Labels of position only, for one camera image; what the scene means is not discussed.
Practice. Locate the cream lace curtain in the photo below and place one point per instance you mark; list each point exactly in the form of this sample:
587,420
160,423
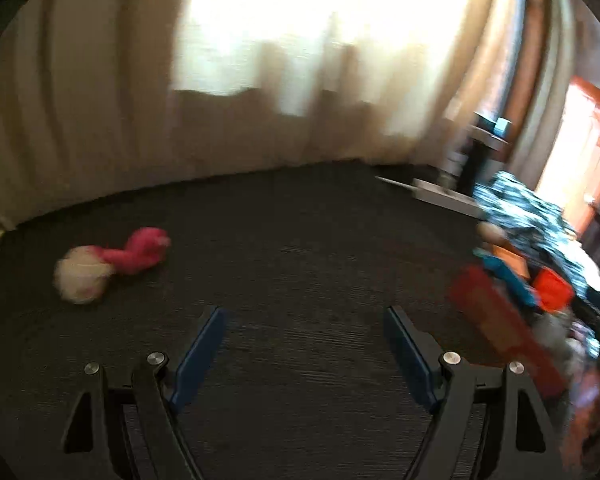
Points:
230,85

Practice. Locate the black thermos flask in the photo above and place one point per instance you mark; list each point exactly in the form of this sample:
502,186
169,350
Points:
475,165

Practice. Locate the orange wooden door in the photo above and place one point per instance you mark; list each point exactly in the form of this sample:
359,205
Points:
580,155

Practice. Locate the dark patterned tablecloth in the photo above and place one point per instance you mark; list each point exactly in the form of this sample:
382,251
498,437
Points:
280,260

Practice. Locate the wooden window frame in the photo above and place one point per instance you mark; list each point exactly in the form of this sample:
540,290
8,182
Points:
530,60

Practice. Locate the pink round object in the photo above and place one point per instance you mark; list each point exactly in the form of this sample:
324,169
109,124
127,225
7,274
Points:
489,233

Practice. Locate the pink and cream fuzzy sock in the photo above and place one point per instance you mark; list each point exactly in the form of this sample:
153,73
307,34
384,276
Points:
130,255

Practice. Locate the green plaid shirt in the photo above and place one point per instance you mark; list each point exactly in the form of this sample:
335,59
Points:
530,220

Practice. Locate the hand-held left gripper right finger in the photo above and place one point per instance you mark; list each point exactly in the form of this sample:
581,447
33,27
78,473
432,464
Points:
410,355

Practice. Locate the small dark jar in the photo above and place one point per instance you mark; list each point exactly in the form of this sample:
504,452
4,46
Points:
503,126

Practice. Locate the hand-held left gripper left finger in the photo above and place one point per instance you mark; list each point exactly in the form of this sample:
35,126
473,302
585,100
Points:
200,355

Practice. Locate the white power strip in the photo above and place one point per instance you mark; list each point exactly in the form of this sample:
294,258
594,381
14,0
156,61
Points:
445,195

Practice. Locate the blue tissue packet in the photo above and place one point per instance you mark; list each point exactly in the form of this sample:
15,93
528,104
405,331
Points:
510,280

